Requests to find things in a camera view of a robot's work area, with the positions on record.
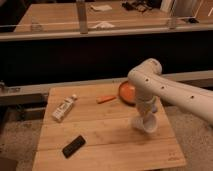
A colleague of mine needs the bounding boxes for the dark clutter on desk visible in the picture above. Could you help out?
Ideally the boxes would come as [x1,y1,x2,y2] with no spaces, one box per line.
[122,0,153,13]

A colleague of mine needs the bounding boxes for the black remote control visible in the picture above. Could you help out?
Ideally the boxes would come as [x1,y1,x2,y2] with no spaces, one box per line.
[62,135,86,158]

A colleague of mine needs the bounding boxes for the wooden board table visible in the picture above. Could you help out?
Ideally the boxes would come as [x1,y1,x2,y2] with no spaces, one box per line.
[32,83,186,171]

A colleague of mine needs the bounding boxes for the orange carrot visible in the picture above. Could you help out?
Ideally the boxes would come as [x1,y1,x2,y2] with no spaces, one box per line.
[96,95,116,104]

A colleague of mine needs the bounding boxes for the blue sponge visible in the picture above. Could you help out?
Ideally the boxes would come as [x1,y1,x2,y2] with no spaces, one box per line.
[152,104,158,113]

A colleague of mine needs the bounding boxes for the metal rail beam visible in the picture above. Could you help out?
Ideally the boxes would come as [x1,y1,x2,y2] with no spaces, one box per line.
[0,70,213,106]

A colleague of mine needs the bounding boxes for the vertical metal post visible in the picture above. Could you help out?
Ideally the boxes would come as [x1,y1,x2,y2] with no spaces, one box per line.
[76,0,88,34]

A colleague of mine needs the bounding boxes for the white paper sheet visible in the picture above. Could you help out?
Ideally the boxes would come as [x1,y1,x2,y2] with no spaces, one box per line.
[90,5,112,11]

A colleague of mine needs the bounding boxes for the white plastic bottle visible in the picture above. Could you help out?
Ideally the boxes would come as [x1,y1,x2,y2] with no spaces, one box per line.
[52,94,77,122]

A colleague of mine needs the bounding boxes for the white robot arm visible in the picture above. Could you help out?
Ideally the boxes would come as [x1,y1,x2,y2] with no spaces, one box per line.
[128,58,213,125]

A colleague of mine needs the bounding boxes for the orange bowl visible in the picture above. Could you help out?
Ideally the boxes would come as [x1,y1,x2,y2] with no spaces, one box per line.
[118,81,135,106]

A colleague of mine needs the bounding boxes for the crumpled white paper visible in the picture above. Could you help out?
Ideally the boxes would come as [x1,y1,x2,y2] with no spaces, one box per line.
[91,21,115,29]

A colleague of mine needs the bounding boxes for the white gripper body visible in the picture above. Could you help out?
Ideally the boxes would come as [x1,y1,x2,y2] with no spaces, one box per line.
[136,98,156,117]

